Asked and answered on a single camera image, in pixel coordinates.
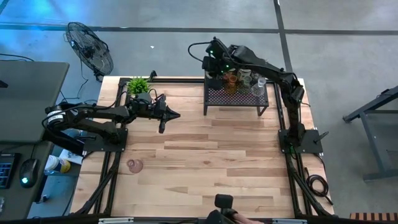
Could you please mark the black aluminium table frame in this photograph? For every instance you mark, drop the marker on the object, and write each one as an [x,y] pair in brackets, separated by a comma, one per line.
[180,80]

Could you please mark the clear glass candle holder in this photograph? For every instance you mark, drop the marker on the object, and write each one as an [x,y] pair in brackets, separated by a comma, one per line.
[259,88]

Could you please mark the silver metal bracket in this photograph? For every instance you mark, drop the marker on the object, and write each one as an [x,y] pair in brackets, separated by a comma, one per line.
[115,220]
[289,221]

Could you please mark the dark grey table frame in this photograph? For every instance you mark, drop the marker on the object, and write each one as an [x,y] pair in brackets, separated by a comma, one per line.
[377,149]

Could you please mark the black perforated metal rack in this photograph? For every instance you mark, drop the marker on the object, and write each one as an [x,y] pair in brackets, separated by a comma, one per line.
[236,99]

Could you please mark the white yellow plastic container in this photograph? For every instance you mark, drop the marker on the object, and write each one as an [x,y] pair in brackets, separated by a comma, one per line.
[57,165]

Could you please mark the grey desk top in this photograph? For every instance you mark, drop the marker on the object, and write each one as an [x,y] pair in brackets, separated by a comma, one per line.
[31,99]

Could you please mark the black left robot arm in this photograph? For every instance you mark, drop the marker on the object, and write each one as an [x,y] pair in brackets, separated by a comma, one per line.
[93,112]

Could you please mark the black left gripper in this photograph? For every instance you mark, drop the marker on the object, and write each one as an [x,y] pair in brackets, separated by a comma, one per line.
[149,109]

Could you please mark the black floor fan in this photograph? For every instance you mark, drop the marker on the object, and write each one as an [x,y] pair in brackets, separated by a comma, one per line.
[90,48]

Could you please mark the white paper sheet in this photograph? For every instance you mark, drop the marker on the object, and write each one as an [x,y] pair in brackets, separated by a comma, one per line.
[73,157]

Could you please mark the dark grey desk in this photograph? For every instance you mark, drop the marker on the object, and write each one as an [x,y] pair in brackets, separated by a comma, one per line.
[15,202]

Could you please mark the orange black striped object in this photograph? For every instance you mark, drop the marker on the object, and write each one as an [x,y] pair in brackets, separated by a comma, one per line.
[373,216]

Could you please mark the black computer mouse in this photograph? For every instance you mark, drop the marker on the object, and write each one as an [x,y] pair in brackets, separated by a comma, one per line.
[29,172]

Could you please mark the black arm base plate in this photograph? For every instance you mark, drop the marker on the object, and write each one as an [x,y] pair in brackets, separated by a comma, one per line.
[121,146]
[312,143]

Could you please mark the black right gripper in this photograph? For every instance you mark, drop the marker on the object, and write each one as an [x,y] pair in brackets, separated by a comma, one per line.
[217,63]

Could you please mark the green artificial potted plant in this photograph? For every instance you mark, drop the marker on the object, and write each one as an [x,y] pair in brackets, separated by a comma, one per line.
[137,85]

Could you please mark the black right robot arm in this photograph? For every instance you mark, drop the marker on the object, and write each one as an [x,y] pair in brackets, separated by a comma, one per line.
[267,67]

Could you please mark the black keyboard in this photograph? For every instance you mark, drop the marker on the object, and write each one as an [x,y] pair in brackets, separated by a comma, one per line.
[6,171]

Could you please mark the amber ribbed glass candle holder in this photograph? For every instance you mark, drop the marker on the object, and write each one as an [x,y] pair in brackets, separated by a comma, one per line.
[231,85]

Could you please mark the person's hand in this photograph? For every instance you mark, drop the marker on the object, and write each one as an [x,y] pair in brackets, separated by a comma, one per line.
[248,219]

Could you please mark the pink glass candle holder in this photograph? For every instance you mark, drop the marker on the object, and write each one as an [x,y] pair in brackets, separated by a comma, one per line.
[135,165]

